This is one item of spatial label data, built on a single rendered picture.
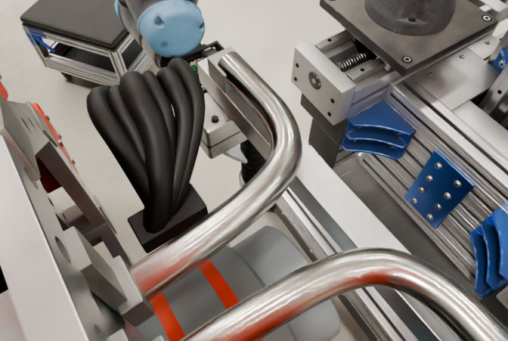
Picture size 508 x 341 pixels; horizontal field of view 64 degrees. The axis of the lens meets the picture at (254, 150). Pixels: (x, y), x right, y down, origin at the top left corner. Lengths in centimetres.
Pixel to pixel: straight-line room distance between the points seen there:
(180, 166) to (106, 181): 125
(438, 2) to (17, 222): 67
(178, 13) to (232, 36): 150
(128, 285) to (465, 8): 74
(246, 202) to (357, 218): 9
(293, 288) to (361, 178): 102
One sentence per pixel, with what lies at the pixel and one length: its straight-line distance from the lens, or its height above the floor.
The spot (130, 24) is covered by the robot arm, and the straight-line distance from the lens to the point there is 68.
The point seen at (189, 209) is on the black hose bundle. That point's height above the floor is 98.
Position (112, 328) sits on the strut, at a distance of 25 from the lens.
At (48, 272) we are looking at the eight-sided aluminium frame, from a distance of 18.
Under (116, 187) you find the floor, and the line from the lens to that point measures 154.
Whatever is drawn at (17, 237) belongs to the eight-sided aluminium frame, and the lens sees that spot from 19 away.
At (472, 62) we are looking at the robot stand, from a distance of 90.
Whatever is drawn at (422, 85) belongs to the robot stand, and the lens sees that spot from 81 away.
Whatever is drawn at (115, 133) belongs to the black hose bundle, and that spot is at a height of 103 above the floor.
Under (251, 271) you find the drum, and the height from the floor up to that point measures 92.
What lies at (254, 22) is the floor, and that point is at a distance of 206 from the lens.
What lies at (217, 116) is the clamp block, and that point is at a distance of 41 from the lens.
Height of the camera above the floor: 127
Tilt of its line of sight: 56 degrees down
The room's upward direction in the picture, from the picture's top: straight up
